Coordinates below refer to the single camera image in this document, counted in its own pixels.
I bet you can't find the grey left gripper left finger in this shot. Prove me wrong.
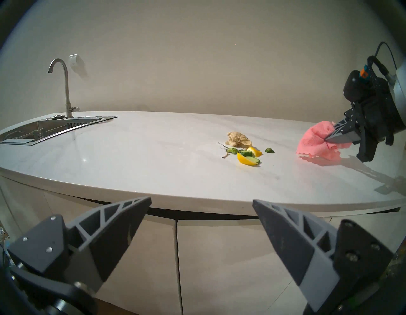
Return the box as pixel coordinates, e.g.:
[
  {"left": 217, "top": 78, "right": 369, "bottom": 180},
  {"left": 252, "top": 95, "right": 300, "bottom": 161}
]
[{"left": 7, "top": 197, "right": 152, "bottom": 291}]

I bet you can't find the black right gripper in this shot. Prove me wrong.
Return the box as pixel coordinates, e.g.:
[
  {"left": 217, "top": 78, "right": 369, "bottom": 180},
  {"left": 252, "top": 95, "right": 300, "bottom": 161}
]
[{"left": 324, "top": 84, "right": 406, "bottom": 162}]

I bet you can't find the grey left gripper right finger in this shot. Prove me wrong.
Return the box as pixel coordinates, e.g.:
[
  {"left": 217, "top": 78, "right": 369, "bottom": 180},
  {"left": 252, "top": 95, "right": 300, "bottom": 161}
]
[{"left": 252, "top": 199, "right": 394, "bottom": 315}]

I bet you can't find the pink cleaning cloth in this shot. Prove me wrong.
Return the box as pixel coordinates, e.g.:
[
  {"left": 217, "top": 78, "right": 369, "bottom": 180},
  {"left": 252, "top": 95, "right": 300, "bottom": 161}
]
[{"left": 296, "top": 120, "right": 353, "bottom": 162}]

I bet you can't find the white kitchen cabinet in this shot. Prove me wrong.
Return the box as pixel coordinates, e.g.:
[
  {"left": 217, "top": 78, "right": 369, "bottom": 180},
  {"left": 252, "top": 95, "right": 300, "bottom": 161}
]
[{"left": 0, "top": 176, "right": 406, "bottom": 315}]

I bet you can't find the green leafy stem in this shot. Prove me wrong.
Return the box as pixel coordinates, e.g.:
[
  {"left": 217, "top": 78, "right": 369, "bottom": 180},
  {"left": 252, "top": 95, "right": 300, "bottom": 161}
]
[{"left": 217, "top": 143, "right": 239, "bottom": 155}]

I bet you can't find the crumpled beige paper napkin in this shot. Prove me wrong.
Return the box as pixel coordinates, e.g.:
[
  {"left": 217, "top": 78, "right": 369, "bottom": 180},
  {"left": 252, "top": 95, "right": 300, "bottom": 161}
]
[{"left": 225, "top": 131, "right": 253, "bottom": 149}]

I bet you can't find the grey slotted sink caddy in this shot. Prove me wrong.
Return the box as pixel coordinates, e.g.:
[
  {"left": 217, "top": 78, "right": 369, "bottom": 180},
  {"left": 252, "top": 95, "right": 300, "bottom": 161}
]
[{"left": 65, "top": 116, "right": 103, "bottom": 128}]

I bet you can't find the stainless steel sink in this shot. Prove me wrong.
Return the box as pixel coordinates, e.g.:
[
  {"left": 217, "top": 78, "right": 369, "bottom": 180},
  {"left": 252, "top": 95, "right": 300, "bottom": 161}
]
[{"left": 0, "top": 115, "right": 118, "bottom": 146}]

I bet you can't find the steel gooseneck faucet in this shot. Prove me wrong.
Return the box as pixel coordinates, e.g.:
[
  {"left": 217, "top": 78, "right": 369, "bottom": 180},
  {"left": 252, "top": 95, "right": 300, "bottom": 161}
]
[{"left": 48, "top": 58, "right": 80, "bottom": 118}]

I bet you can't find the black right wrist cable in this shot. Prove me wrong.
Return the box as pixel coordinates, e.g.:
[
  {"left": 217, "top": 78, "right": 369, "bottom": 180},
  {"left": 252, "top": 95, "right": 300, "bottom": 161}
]
[{"left": 344, "top": 41, "right": 399, "bottom": 103}]

